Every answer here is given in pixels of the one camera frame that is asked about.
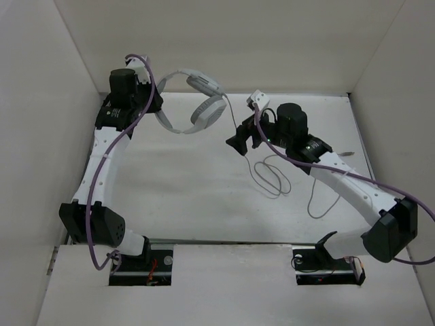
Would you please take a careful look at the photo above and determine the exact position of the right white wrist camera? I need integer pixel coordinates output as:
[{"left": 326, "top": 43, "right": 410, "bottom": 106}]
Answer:
[{"left": 246, "top": 90, "right": 270, "bottom": 111}]

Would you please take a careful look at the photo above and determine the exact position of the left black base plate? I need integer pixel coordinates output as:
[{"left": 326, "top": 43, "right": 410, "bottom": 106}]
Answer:
[{"left": 109, "top": 244, "right": 174, "bottom": 287}]

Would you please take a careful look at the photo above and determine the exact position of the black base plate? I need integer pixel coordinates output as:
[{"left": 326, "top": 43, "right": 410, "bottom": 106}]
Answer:
[
  {"left": 109, "top": 244, "right": 174, "bottom": 287},
  {"left": 290, "top": 246, "right": 366, "bottom": 286}
]

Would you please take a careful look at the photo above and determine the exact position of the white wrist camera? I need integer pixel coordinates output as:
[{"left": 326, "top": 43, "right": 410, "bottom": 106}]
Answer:
[
  {"left": 246, "top": 90, "right": 270, "bottom": 111},
  {"left": 124, "top": 56, "right": 150, "bottom": 84}
]

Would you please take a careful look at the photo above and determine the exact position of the white over-ear headphones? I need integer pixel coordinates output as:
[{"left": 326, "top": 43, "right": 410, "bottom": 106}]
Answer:
[{"left": 154, "top": 69, "right": 227, "bottom": 134}]

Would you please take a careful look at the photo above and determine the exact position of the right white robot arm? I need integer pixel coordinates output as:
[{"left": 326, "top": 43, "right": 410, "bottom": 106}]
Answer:
[{"left": 226, "top": 103, "right": 417, "bottom": 268}]

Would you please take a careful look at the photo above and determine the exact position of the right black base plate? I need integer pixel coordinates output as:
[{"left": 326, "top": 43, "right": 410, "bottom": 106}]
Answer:
[{"left": 290, "top": 246, "right": 366, "bottom": 286}]

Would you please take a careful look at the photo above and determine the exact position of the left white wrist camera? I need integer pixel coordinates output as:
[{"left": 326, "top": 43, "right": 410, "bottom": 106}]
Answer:
[{"left": 124, "top": 56, "right": 150, "bottom": 84}]

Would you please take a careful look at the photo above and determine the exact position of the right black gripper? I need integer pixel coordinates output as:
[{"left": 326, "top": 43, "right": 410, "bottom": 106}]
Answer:
[{"left": 226, "top": 106, "right": 292, "bottom": 156}]

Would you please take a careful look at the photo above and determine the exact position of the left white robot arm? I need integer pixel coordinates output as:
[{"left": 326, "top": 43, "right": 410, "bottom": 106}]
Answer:
[{"left": 59, "top": 67, "right": 162, "bottom": 270}]

